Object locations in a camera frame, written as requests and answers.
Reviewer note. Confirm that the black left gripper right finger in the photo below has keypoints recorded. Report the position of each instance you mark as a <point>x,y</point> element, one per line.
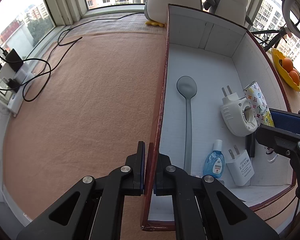
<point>204,208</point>

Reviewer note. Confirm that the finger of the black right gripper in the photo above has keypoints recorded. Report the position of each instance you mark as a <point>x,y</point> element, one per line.
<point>276,163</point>
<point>286,120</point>

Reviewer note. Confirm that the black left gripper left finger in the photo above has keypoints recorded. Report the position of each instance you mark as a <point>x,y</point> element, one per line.
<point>93,207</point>

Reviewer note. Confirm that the blue eye drop bottle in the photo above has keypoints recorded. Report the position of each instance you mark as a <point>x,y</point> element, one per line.
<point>214,163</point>

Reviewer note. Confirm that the white usb wall charger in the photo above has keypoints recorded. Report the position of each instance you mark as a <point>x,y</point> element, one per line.
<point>240,166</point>

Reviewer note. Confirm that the patterned lighter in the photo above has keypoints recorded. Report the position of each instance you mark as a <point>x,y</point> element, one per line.
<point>257,110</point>

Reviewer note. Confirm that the white round plug-in device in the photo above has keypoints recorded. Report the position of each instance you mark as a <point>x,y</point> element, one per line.
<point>237,114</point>

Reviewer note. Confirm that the red white cardboard box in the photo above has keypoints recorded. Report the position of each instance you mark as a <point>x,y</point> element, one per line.
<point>217,54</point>

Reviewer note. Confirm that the grey translucent spoon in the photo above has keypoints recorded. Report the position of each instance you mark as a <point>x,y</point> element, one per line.
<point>187,87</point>

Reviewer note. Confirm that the orange fruit front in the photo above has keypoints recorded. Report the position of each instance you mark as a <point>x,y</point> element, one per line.
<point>295,76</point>

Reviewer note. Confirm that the orange fruit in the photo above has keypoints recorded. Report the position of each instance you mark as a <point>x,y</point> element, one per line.
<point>287,64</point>
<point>295,76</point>

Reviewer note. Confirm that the orange fruit middle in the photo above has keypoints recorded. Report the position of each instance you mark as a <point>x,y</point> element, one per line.
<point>287,64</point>

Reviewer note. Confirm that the yellow leaf-shaped fruit tray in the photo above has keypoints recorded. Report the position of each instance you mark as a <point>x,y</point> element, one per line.
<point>277,57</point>

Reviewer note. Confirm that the pink felt mat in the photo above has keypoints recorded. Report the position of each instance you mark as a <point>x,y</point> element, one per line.
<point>86,119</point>

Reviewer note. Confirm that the small plush penguin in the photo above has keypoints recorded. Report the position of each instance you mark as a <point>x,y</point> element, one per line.
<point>233,10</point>

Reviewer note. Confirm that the white power strip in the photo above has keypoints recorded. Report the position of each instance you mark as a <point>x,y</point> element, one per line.
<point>13,84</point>

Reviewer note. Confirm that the black power adapter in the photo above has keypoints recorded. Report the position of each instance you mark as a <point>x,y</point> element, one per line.
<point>14,60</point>

